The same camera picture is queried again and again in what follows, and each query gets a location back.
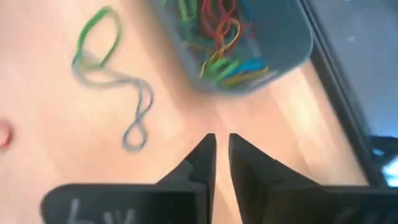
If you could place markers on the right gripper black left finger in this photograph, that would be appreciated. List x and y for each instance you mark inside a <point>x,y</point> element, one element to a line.
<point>199,186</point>

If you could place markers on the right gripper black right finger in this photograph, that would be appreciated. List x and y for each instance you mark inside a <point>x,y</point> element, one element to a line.
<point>258,193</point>

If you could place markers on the yellow rubber band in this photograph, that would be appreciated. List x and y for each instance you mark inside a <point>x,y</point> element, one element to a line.
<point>217,54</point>
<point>248,77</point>

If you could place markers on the green rubber band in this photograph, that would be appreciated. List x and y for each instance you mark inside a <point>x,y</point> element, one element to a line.
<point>185,9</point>
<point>224,70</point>
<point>83,35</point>

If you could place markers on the long blue rubber band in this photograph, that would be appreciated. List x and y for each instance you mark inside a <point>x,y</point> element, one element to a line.
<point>118,81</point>

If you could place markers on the red rubber band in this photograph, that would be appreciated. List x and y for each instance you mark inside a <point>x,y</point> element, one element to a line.
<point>206,18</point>
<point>9,132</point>
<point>248,26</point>

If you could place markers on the teal plastic bin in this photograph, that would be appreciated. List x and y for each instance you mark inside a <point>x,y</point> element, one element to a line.
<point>280,40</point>

